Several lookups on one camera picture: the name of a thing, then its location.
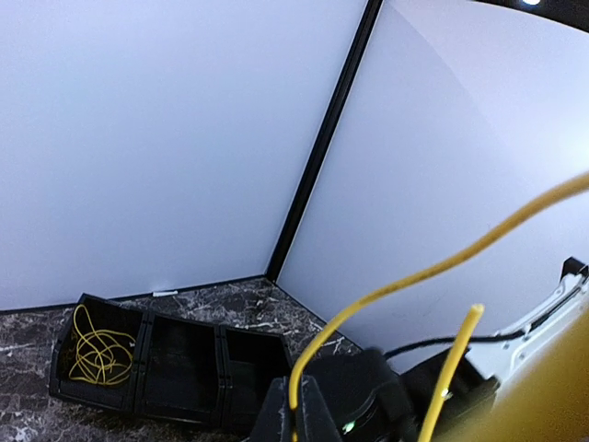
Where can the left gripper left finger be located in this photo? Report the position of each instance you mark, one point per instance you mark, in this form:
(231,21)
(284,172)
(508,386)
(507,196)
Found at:
(273,423)

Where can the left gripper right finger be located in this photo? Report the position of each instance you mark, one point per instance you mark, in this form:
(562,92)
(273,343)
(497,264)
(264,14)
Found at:
(313,422)

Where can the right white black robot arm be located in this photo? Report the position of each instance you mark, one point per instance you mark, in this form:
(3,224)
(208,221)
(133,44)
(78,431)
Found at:
(369,401)

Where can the black three-compartment bin tray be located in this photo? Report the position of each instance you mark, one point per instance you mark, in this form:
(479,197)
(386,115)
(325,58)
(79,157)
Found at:
(138,362)

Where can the right black frame post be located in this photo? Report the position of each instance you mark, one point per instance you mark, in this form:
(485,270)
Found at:
(323,139)

